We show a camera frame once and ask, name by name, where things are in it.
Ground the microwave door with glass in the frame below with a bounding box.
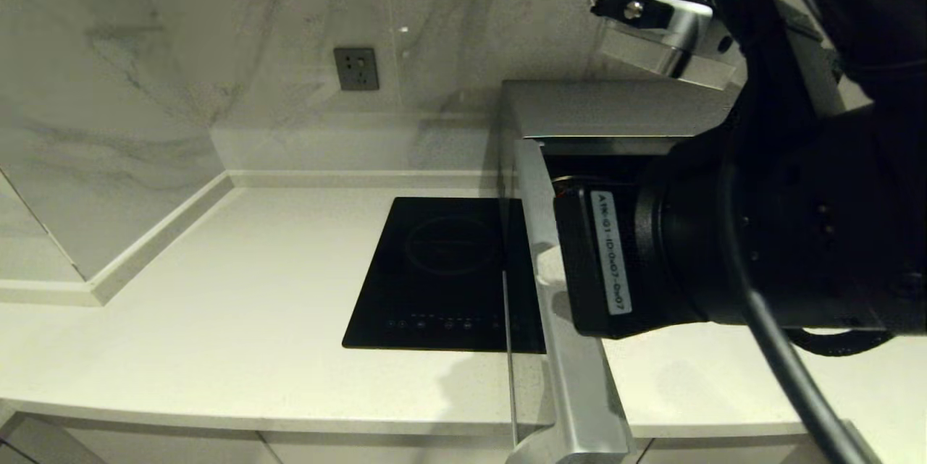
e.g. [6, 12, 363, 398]
[500, 138, 632, 464]

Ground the black induction cooktop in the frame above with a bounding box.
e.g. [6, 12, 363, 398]
[342, 197, 546, 355]

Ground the white cabinet corner panel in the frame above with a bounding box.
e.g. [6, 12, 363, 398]
[0, 415, 109, 464]

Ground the smooth black camera cable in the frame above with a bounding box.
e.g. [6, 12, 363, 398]
[590, 0, 881, 464]

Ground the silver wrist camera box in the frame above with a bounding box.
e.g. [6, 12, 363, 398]
[590, 0, 747, 92]

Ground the grey wall socket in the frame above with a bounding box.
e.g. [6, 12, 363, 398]
[334, 48, 380, 92]

